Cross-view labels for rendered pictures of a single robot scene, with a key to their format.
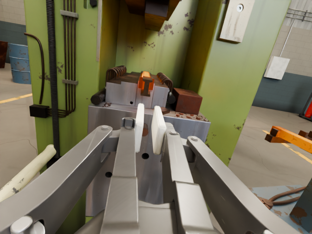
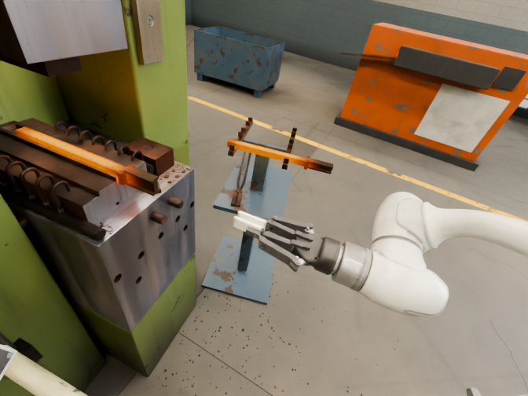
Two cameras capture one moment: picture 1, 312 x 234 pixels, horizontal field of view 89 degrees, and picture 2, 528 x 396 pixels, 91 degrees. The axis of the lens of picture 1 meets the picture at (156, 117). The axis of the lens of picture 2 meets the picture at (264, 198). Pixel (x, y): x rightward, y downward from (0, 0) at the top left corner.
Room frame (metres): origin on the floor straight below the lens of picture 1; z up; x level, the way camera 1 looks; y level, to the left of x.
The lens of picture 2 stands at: (0.00, 0.39, 1.42)
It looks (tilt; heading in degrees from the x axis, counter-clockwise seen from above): 39 degrees down; 291
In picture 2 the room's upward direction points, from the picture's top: 12 degrees clockwise
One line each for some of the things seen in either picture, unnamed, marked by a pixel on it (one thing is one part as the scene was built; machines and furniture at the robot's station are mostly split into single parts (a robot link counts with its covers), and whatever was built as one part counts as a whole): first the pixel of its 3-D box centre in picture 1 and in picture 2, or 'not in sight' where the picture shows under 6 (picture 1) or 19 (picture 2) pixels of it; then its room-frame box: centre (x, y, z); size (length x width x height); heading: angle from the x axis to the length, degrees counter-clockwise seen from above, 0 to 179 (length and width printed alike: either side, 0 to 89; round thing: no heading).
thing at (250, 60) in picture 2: not in sight; (239, 60); (2.49, -3.66, 0.36); 1.21 x 0.81 x 0.72; 7
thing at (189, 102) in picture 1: (185, 100); (149, 156); (0.59, -0.10, 0.95); 0.12 x 0.09 x 0.07; 7
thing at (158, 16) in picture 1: (154, 16); (7, 40); (0.76, 0.08, 1.24); 0.30 x 0.07 x 0.06; 7
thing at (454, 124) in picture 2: not in sight; (416, 90); (-0.21, -3.87, 0.63); 2.10 x 1.12 x 1.25; 1
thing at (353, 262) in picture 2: not in sight; (349, 264); (-0.06, -0.02, 1.00); 0.09 x 0.06 x 0.09; 97
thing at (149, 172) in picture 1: (143, 137); (96, 219); (0.73, 0.05, 0.69); 0.56 x 0.38 x 0.45; 7
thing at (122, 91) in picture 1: (139, 84); (56, 163); (0.72, 0.10, 0.96); 0.42 x 0.20 x 0.09; 7
